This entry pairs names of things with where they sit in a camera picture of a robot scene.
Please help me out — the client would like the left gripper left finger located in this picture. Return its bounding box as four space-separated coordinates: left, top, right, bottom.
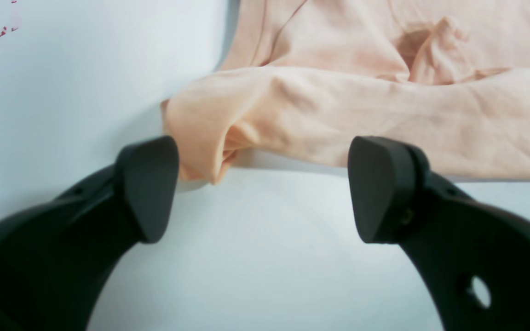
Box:
0 136 179 331

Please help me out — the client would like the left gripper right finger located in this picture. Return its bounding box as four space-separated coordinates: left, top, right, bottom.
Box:
348 137 530 331

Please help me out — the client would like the peach T-shirt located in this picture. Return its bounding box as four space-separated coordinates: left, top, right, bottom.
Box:
161 0 530 183

